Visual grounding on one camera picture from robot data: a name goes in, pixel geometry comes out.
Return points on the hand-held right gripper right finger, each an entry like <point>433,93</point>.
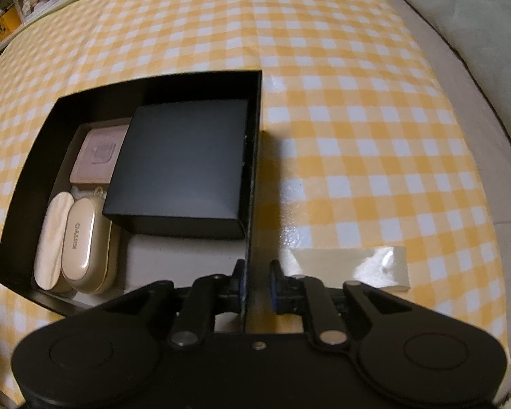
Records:
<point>274,287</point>

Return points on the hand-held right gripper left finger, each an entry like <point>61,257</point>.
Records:
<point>238,285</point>

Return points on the large black box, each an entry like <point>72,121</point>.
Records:
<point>30,170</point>

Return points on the pink square case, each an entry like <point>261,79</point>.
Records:
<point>98,153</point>

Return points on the cream oval case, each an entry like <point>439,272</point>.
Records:
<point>85,247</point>

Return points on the small black box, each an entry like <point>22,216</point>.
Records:
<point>179,162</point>

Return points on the yellow box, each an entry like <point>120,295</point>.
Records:
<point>5,25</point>

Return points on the yellow checkered tablecloth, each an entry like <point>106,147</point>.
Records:
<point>345,93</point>

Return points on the beige mattress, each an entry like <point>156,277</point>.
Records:
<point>489,170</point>

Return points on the grey pillow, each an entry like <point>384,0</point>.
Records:
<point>472,21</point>

